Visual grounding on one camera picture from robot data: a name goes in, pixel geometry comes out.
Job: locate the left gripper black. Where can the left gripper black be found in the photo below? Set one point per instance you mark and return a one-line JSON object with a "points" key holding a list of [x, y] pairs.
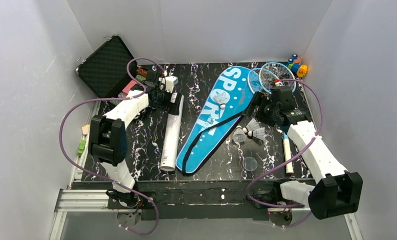
{"points": [[177, 103]]}

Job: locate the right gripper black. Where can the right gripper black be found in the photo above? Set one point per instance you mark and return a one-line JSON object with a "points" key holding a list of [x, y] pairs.
{"points": [[258, 104]]}

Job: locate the white shuttlecock tube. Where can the white shuttlecock tube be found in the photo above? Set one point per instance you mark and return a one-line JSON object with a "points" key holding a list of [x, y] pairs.
{"points": [[172, 133]]}

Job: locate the clear plastic tube lid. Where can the clear plastic tube lid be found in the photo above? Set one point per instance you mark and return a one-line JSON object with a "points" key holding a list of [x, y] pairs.
{"points": [[250, 164]]}

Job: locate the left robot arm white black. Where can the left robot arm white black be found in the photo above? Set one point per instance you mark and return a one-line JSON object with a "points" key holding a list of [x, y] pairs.
{"points": [[108, 143]]}

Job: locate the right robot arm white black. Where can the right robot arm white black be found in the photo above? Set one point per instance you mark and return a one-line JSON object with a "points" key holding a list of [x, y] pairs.
{"points": [[337, 190]]}

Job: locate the blue badminton racket right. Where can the blue badminton racket right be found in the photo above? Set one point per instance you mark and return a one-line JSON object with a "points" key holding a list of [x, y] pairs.
{"points": [[281, 72]]}

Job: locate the blue badminton racket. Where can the blue badminton racket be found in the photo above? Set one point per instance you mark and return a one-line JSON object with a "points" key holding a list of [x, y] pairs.
{"points": [[256, 81], [281, 72]]}

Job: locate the blue badminton racket left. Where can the blue badminton racket left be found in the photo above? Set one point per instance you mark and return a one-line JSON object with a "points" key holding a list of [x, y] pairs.
{"points": [[256, 81]]}

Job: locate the pink card box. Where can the pink card box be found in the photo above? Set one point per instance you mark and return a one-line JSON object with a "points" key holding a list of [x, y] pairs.
{"points": [[128, 87]]}

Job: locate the blue racket bag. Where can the blue racket bag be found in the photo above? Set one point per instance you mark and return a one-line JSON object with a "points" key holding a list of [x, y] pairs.
{"points": [[213, 124]]}

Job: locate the black aluminium case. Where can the black aluminium case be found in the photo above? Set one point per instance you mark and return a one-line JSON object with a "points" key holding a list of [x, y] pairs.
{"points": [[105, 71]]}

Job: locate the wooden block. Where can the wooden block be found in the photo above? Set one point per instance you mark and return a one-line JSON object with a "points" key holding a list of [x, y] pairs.
{"points": [[85, 129]]}

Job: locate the green clip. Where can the green clip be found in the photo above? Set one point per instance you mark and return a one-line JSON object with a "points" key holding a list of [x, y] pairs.
{"points": [[81, 147]]}

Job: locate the black base beam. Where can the black base beam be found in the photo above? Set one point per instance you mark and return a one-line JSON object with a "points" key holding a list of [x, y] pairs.
{"points": [[200, 199]]}

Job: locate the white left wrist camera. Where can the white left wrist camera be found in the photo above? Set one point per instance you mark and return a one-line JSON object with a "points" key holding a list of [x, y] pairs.
{"points": [[170, 82]]}

